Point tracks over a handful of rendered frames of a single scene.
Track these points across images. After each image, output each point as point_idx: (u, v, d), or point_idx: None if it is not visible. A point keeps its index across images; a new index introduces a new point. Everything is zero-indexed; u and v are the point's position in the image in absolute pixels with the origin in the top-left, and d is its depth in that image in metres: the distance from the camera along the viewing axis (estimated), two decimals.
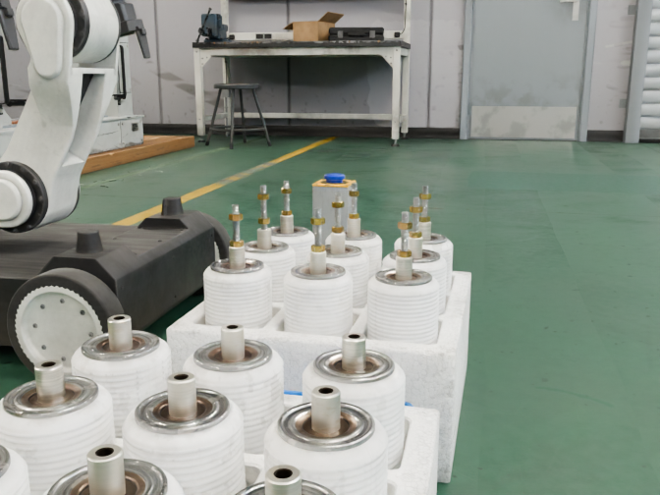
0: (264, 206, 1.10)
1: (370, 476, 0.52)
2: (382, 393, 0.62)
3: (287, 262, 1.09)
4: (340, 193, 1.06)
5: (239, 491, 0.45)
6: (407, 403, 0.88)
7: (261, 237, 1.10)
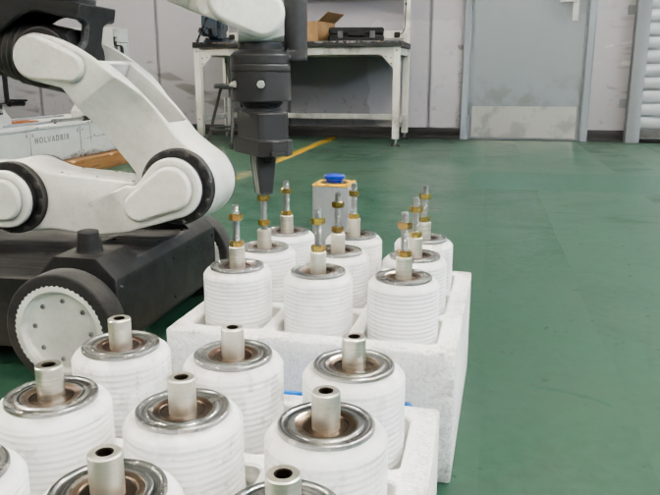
0: (265, 208, 1.09)
1: (370, 476, 0.52)
2: (382, 393, 0.62)
3: (287, 262, 1.09)
4: (340, 193, 1.06)
5: (239, 491, 0.45)
6: (407, 403, 0.88)
7: (261, 237, 1.10)
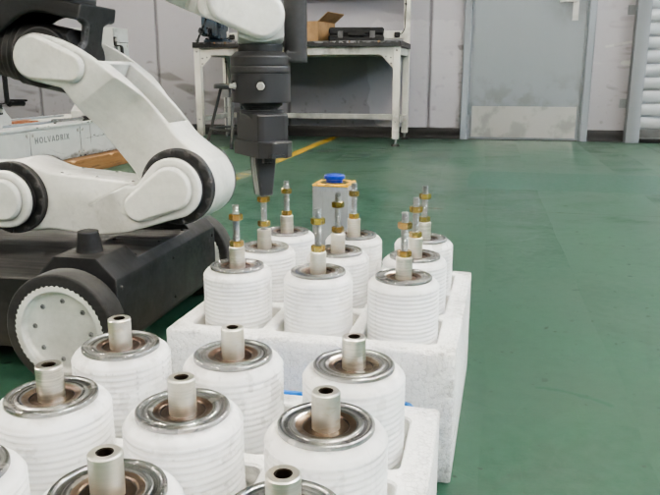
0: (260, 209, 1.10)
1: (370, 476, 0.52)
2: (382, 393, 0.62)
3: (287, 262, 1.09)
4: (340, 193, 1.06)
5: (239, 491, 0.45)
6: (407, 403, 0.88)
7: (261, 237, 1.10)
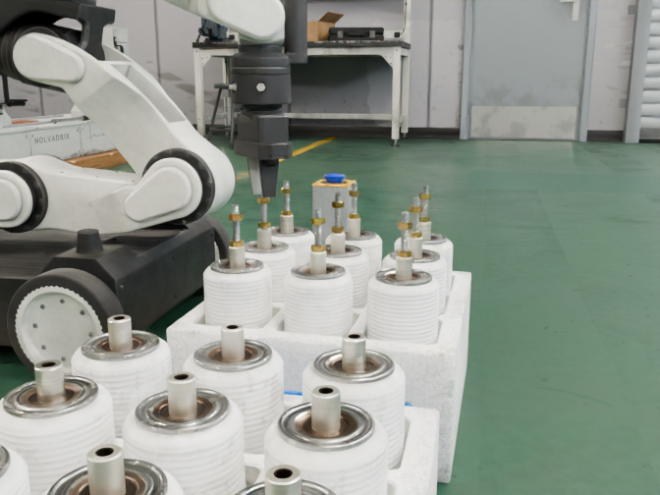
0: (265, 210, 1.10)
1: (370, 476, 0.52)
2: (382, 393, 0.62)
3: (287, 262, 1.09)
4: (340, 193, 1.06)
5: (239, 491, 0.45)
6: (407, 403, 0.88)
7: (261, 237, 1.10)
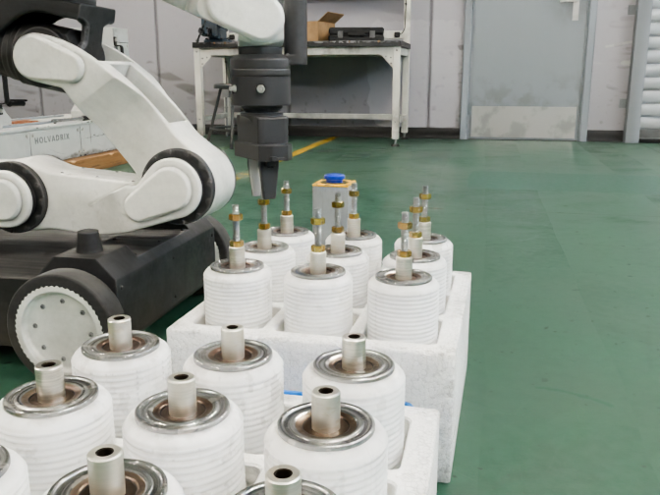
0: (264, 212, 1.09)
1: (370, 476, 0.52)
2: (382, 393, 0.62)
3: (287, 262, 1.09)
4: (340, 193, 1.06)
5: (239, 491, 0.45)
6: (407, 403, 0.88)
7: (261, 237, 1.10)
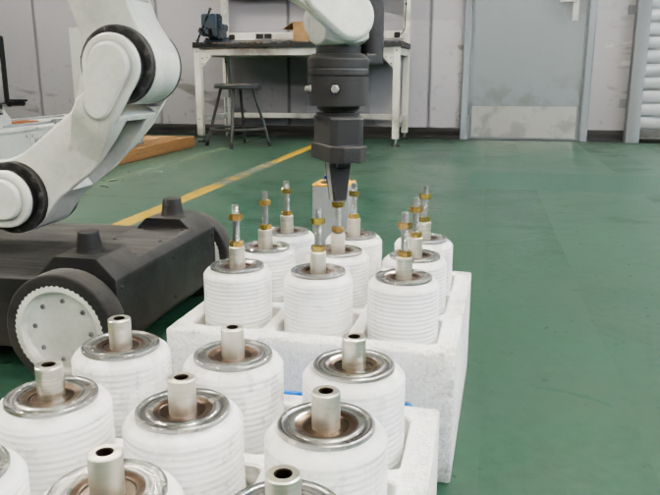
0: (267, 212, 1.10)
1: (370, 476, 0.52)
2: (382, 393, 0.62)
3: (286, 263, 1.08)
4: None
5: (239, 491, 0.45)
6: (407, 403, 0.88)
7: (261, 237, 1.10)
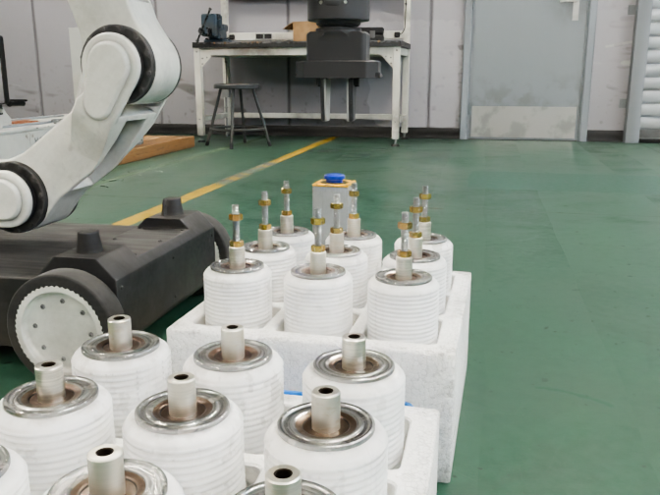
0: (267, 212, 1.10)
1: (370, 476, 0.52)
2: (382, 393, 0.62)
3: (286, 263, 1.08)
4: (333, 194, 1.06)
5: (239, 491, 0.45)
6: (407, 403, 0.88)
7: (261, 237, 1.10)
